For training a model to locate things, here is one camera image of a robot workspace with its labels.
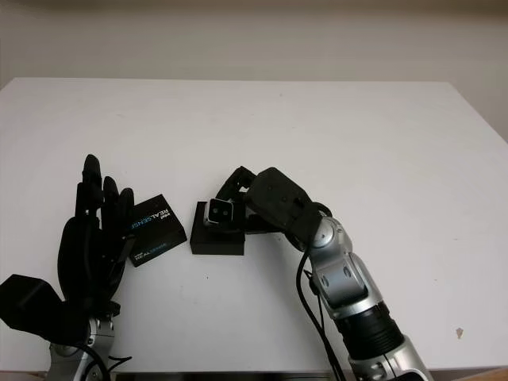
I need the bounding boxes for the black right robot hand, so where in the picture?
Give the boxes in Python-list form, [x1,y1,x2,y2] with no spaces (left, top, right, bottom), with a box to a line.
[216,166,332,253]

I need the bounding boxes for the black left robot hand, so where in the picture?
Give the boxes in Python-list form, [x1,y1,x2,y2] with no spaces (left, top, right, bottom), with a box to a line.
[56,153,137,318]

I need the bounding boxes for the black RealSense box lid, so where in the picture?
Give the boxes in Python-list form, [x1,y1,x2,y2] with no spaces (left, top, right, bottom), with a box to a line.
[129,193,188,269]

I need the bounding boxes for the small silver depth camera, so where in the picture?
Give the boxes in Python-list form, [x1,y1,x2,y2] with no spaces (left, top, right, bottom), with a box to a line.
[203,198,236,228]

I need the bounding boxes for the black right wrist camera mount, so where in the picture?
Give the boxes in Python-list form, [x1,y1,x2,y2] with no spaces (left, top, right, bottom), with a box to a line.
[244,166,315,235]

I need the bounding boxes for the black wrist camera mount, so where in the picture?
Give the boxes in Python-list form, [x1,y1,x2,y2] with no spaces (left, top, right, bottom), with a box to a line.
[244,166,315,235]
[0,273,90,346]

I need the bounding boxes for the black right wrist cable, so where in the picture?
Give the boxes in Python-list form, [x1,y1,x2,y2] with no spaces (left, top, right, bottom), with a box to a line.
[295,249,347,381]

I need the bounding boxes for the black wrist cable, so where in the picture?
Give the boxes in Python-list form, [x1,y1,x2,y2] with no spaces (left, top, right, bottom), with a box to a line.
[295,249,347,381]
[78,343,134,381]

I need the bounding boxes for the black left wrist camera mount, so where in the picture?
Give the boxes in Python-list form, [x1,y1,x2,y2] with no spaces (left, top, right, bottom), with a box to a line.
[0,273,90,346]

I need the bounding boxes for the black camera box base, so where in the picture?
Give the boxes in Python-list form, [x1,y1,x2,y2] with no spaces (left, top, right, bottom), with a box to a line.
[189,201,246,257]

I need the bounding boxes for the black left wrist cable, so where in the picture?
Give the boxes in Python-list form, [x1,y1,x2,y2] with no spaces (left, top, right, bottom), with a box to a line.
[78,343,134,381]

